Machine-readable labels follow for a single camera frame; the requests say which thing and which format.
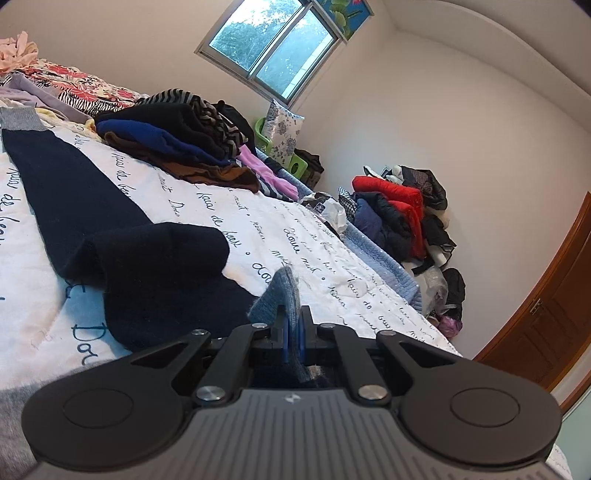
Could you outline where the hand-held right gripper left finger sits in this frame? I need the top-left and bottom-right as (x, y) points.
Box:
(122, 305), (300, 401)

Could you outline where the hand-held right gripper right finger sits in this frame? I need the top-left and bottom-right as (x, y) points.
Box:
(300, 306), (463, 401)

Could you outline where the navy and grey knit garment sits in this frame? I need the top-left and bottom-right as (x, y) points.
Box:
(0, 108), (334, 389)

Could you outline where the pile of clothes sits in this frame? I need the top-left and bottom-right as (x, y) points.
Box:
(352, 175), (428, 259)

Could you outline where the light blue fleece blanket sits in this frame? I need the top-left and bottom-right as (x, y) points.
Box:
(257, 152), (424, 317)

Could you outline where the crumpled plastic bag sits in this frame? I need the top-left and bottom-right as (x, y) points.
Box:
(300, 191), (350, 236)

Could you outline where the navy puffer jacket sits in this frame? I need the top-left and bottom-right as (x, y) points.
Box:
(353, 191), (414, 267)

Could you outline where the checkered dark garment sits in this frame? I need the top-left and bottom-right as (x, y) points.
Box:
(338, 186), (359, 223)

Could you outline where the purple bag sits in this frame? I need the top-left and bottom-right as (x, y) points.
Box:
(436, 314), (463, 339)

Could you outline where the blue white striped garment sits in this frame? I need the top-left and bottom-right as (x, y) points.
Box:
(255, 175), (288, 200)

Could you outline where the pink folded garment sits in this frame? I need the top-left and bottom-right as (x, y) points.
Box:
(237, 148), (301, 202)

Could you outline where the black bag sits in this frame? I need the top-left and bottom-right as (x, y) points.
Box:
(295, 148), (327, 190)

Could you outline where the green plastic basket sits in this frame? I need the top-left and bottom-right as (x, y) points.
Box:
(254, 117), (309, 182)

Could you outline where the white script-print blanket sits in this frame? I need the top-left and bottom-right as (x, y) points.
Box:
(0, 121), (465, 398)

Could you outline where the folded brown garment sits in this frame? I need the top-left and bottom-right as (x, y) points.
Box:
(103, 131), (262, 195)

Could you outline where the dark grey jacket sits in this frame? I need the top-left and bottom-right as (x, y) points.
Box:
(401, 165), (450, 211)

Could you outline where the white floral pillow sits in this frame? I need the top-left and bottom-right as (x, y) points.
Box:
(265, 99), (306, 162)

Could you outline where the folded blue garment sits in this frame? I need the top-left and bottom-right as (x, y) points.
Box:
(95, 119), (237, 168)

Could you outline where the brown wooden door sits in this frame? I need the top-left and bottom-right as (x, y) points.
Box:
(473, 191), (591, 389)

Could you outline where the folded black garment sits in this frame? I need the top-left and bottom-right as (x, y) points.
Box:
(95, 103), (209, 140)

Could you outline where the grey black striped garment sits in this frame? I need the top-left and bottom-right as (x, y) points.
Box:
(133, 90), (246, 158)

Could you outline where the sliding glass window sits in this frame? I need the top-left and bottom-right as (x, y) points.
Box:
(196, 0), (350, 105)

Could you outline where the floral window blind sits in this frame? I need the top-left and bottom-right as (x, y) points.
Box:
(309, 0), (373, 36)

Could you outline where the red floral bedsheet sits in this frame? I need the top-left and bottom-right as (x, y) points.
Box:
(17, 58), (149, 117)

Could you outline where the lavender garment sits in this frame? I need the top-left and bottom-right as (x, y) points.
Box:
(0, 74), (94, 123)

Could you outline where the pale pink garment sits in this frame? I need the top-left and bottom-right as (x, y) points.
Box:
(0, 31), (40, 75)

